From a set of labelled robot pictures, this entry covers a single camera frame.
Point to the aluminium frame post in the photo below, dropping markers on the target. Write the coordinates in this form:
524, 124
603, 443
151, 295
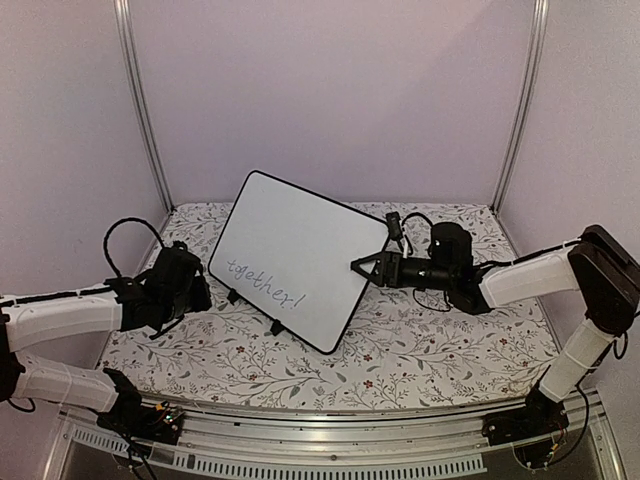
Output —
531, 69
124, 25

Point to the aluminium front rail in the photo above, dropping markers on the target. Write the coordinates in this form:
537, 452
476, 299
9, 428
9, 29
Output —
226, 442

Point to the small black-framed whiteboard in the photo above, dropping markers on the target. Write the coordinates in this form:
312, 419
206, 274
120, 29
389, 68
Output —
287, 252

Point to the black right whiteboard foot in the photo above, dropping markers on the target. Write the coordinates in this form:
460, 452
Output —
276, 328

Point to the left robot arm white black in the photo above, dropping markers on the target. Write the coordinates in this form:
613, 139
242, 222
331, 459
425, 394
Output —
28, 321

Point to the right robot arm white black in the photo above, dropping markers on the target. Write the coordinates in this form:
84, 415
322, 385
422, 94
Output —
593, 267

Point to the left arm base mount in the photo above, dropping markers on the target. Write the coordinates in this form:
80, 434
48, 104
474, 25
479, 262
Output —
131, 418

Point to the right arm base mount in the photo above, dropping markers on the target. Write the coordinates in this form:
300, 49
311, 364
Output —
534, 423

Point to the floral patterned table mat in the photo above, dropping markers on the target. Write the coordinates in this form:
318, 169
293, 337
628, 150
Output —
401, 349

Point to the right aluminium frame post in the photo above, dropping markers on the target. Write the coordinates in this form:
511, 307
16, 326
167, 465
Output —
531, 69

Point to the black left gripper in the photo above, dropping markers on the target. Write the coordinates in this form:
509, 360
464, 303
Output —
203, 301

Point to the black left whiteboard foot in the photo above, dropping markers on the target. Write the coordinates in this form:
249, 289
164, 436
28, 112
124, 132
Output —
233, 296

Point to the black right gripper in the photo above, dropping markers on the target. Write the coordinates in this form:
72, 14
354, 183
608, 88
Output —
381, 261

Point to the black whiteboard foot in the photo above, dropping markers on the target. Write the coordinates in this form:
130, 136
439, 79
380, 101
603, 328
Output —
233, 296
276, 328

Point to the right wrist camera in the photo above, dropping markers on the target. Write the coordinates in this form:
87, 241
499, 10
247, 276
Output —
397, 235

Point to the left aluminium frame post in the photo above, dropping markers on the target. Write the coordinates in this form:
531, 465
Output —
124, 25

